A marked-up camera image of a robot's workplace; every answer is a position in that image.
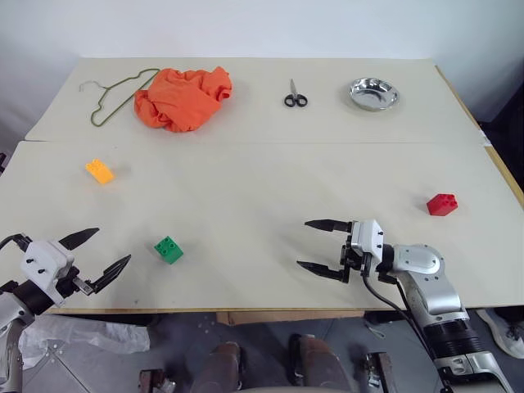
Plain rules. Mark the red toy brick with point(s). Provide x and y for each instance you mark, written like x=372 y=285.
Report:
x=441 y=204

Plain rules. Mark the white sneaker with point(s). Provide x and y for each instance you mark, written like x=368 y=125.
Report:
x=501 y=329

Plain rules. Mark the orange toy brick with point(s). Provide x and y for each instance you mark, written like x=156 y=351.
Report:
x=99 y=171

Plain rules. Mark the green toy brick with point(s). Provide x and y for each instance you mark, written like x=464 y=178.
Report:
x=168 y=248

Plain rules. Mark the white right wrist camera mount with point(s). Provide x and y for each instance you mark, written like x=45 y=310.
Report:
x=369 y=242

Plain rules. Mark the orange crumpled cloth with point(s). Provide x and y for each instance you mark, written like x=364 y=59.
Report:
x=182 y=99

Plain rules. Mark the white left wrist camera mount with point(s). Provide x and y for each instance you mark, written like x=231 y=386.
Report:
x=44 y=262

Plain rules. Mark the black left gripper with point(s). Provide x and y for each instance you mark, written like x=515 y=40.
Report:
x=73 y=282

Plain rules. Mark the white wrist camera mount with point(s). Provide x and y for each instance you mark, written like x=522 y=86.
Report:
x=44 y=262
x=369 y=242

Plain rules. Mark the crumpled clear plastic sheet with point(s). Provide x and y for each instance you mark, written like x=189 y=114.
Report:
x=82 y=333

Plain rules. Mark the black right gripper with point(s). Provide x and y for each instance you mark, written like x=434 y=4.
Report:
x=353 y=259

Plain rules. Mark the shiny metal bowl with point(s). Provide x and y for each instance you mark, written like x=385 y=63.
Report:
x=373 y=94

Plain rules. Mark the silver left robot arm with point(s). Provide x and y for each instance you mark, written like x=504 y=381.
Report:
x=12 y=305

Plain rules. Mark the dark rounded robot leg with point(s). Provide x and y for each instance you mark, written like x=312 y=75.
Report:
x=219 y=368
x=317 y=362

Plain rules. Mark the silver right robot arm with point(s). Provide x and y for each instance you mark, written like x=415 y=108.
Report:
x=442 y=303

